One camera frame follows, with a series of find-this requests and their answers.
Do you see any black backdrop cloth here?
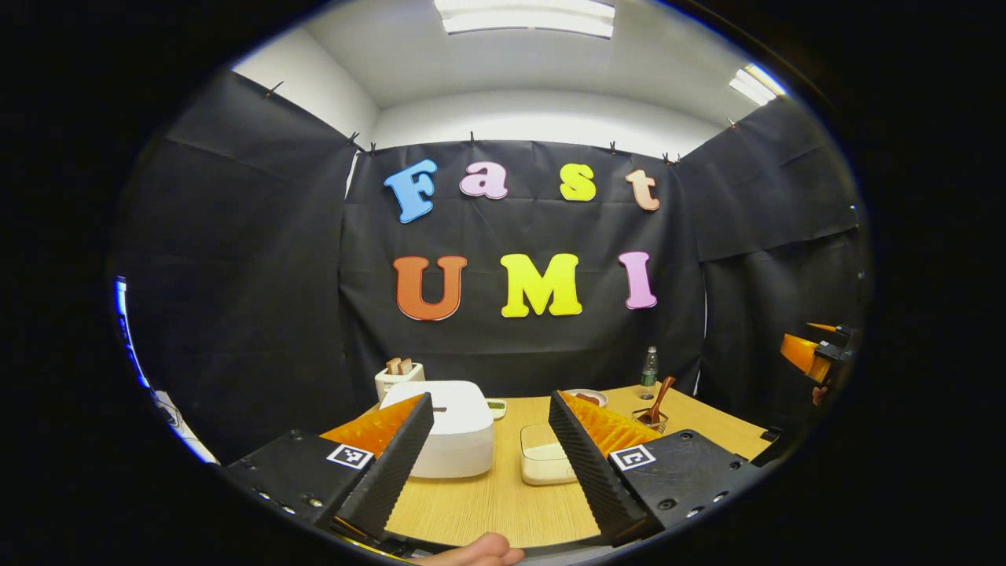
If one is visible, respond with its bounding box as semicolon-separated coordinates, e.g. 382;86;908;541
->
110;69;869;465

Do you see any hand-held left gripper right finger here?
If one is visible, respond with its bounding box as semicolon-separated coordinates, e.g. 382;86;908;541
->
548;389;767;547

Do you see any translucent rice container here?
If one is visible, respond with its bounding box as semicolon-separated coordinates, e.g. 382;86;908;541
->
520;423;581;486

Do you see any small ceiling light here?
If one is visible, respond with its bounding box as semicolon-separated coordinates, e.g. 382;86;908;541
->
728;64;787;107

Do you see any brown wooden spoon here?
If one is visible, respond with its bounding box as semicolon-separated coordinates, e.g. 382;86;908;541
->
637;376;677;425

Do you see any white rice cooker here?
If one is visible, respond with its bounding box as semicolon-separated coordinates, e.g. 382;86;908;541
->
380;380;495;480

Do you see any long ceiling light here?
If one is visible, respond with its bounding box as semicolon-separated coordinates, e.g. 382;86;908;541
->
434;0;616;39

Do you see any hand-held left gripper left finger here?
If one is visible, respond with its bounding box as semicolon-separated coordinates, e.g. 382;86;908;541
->
224;391;435;543

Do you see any white toaster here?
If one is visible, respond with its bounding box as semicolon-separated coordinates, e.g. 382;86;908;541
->
375;358;426;402

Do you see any lit computer screen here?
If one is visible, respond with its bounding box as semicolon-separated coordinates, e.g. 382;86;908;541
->
114;275;150;390

